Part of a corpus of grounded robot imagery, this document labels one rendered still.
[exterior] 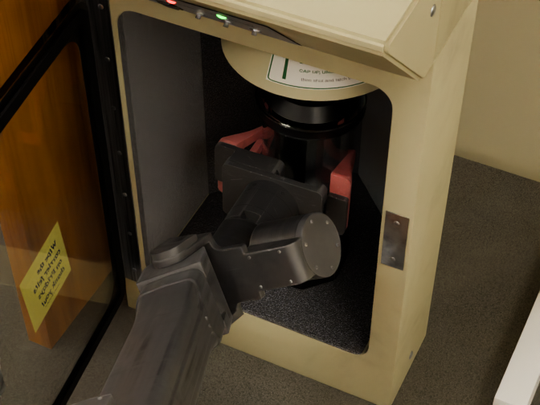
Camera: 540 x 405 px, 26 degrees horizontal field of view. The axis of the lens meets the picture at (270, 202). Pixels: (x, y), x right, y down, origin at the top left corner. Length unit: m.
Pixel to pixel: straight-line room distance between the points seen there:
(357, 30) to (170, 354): 0.25
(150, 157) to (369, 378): 0.32
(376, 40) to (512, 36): 0.67
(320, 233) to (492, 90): 0.53
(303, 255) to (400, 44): 0.25
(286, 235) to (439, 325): 0.39
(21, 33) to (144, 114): 0.15
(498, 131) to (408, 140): 0.56
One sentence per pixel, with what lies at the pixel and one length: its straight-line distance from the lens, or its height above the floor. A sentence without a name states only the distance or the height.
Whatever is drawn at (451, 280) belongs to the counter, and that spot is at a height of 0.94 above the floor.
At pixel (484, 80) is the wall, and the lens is 1.48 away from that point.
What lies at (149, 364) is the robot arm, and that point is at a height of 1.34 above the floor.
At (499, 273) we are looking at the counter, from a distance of 1.40.
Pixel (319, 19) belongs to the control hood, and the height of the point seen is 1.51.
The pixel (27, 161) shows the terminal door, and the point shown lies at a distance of 0.99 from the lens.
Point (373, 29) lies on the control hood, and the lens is 0.78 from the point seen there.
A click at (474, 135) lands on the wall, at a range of 1.54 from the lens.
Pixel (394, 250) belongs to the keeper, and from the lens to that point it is 1.07.
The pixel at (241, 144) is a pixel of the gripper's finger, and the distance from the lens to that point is 1.13.
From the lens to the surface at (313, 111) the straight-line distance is 1.10.
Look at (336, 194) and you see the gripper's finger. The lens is 1.10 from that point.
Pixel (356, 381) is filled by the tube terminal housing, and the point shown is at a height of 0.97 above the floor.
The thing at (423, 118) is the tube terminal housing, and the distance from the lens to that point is 0.95.
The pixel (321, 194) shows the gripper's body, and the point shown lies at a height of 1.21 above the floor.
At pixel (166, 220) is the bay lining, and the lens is 1.27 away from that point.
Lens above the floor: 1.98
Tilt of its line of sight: 46 degrees down
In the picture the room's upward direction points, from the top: straight up
